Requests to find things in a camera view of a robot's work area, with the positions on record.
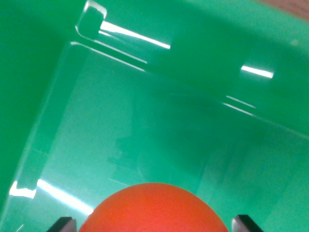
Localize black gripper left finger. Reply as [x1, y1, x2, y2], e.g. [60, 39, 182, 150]
[47, 217, 78, 232]

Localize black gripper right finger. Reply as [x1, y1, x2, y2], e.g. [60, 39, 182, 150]
[231, 214, 264, 232]

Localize orange round fruit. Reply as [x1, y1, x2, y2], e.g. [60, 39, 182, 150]
[78, 183, 229, 232]

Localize green plastic bin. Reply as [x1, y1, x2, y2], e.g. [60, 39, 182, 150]
[0, 0, 309, 232]

